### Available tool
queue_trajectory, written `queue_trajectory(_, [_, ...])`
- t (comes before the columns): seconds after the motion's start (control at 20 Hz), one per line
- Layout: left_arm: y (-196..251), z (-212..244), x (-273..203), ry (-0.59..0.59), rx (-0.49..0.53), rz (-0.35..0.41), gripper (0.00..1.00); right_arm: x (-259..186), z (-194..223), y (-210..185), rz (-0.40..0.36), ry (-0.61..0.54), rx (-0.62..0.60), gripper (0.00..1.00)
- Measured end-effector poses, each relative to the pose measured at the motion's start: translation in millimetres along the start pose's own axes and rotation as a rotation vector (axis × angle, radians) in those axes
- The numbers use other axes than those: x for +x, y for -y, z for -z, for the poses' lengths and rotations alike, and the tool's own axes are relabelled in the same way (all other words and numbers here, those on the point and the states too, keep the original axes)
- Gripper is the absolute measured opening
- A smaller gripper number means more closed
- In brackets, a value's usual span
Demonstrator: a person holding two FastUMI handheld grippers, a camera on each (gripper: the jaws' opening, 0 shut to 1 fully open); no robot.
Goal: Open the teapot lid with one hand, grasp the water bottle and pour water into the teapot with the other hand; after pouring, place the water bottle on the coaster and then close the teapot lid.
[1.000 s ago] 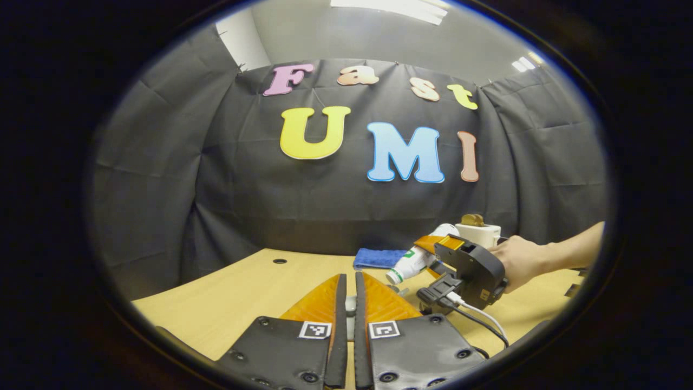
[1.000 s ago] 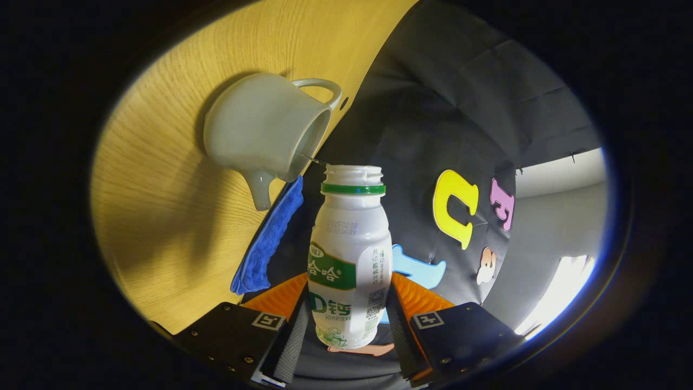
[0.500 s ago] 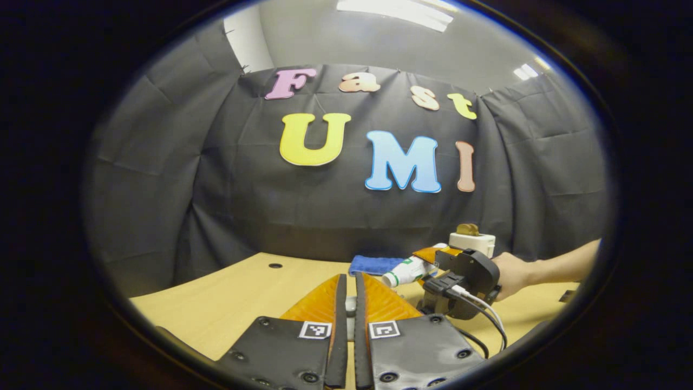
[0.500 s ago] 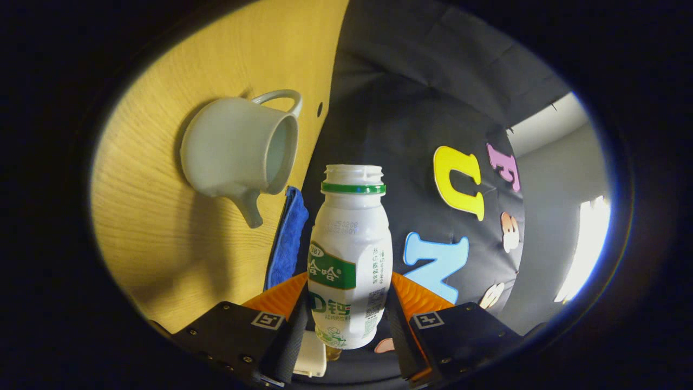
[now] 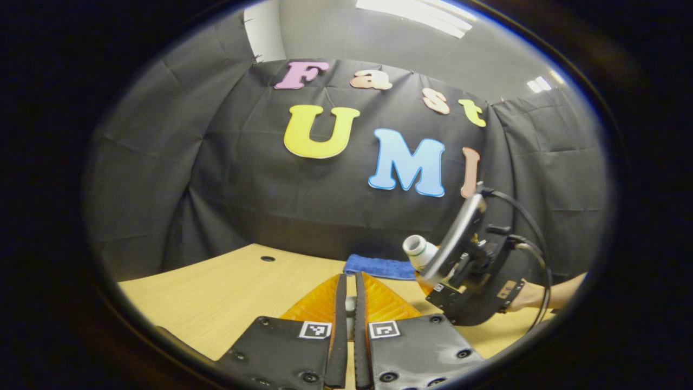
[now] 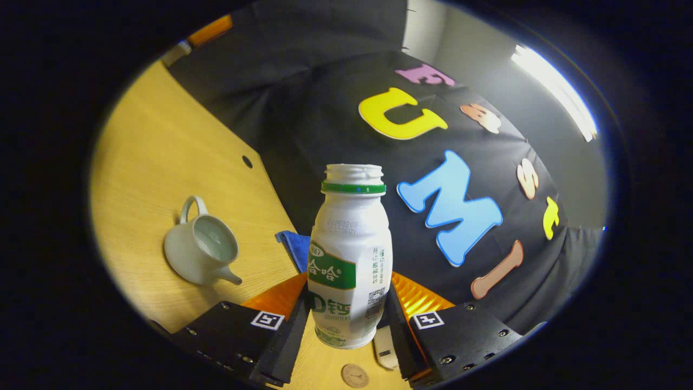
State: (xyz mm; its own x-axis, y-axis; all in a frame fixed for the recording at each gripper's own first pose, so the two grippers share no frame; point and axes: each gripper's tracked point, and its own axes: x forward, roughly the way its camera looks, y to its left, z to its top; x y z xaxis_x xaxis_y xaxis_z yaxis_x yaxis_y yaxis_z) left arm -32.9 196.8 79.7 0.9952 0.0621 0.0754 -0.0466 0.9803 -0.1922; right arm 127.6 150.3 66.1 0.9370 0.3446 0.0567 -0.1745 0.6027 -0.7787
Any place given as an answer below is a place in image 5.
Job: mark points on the black backdrop cloth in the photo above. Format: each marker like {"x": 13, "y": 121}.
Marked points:
{"x": 216, "y": 189}

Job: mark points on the long ceiling light panel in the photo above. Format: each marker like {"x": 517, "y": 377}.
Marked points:
{"x": 417, "y": 13}

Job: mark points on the small ceiling light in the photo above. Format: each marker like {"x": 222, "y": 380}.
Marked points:
{"x": 539, "y": 84}

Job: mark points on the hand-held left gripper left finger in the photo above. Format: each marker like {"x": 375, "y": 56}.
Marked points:
{"x": 340, "y": 325}

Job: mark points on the white plastic water bottle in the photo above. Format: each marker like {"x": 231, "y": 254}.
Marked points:
{"x": 419, "y": 250}

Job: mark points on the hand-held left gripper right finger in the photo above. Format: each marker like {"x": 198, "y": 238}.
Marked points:
{"x": 361, "y": 336}

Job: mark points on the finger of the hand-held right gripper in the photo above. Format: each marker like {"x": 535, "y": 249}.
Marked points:
{"x": 472, "y": 216}
{"x": 441, "y": 268}

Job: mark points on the blue towel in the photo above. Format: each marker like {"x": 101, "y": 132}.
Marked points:
{"x": 379, "y": 266}

